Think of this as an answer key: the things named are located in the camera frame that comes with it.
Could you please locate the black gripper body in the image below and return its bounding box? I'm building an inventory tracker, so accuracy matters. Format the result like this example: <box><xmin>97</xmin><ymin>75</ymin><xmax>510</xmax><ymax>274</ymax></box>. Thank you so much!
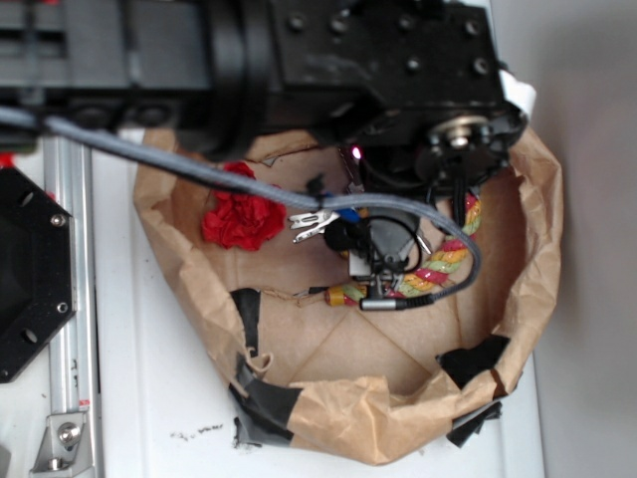
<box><xmin>268</xmin><ymin>1</ymin><xmax>527</xmax><ymax>197</ymax></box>

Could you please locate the multicolored twisted rope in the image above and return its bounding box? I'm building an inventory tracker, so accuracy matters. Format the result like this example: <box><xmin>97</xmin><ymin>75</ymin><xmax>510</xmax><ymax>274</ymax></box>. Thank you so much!
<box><xmin>323</xmin><ymin>192</ymin><xmax>484</xmax><ymax>308</ymax></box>

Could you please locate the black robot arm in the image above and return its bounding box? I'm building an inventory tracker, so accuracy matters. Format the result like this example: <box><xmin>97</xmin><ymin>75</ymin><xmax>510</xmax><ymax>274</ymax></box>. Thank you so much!
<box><xmin>1</xmin><ymin>1</ymin><xmax>529</xmax><ymax>196</ymax></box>

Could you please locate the silver key bunch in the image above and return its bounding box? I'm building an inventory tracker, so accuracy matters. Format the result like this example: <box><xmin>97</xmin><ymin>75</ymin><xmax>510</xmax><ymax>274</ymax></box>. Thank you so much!
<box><xmin>288</xmin><ymin>210</ymin><xmax>338</xmax><ymax>244</ymax></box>

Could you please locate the red crumpled paper flower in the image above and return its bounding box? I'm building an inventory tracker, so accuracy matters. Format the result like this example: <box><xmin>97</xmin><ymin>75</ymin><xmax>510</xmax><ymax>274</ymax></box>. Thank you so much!
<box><xmin>200</xmin><ymin>189</ymin><xmax>287</xmax><ymax>252</ymax></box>

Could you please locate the brown paper bag bin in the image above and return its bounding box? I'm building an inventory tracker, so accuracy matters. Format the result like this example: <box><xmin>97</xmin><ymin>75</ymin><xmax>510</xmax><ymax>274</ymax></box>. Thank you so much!
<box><xmin>134</xmin><ymin>132</ymin><xmax>563</xmax><ymax>465</ymax></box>

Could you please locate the white tray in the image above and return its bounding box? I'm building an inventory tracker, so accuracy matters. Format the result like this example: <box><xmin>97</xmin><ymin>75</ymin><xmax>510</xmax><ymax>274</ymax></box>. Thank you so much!
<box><xmin>92</xmin><ymin>152</ymin><xmax>544</xmax><ymax>477</ymax></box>

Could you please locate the grey braided cable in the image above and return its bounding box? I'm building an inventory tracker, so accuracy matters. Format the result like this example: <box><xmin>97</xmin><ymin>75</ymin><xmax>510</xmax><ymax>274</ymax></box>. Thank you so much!
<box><xmin>0</xmin><ymin>105</ymin><xmax>484</xmax><ymax>313</ymax></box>

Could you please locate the aluminium extrusion rail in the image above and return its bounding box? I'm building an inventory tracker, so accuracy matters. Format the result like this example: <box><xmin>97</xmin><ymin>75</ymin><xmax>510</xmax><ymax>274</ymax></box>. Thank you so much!
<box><xmin>29</xmin><ymin>133</ymin><xmax>105</xmax><ymax>478</ymax></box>

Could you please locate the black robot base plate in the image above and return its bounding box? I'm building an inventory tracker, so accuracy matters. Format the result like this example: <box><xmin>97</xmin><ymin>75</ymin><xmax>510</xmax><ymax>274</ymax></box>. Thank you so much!
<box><xmin>1</xmin><ymin>167</ymin><xmax>74</xmax><ymax>383</ymax></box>

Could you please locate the metal corner bracket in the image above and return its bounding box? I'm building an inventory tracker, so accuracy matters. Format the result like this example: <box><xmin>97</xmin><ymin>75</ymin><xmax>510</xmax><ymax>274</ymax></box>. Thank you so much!
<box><xmin>29</xmin><ymin>412</ymin><xmax>97</xmax><ymax>478</ymax></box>

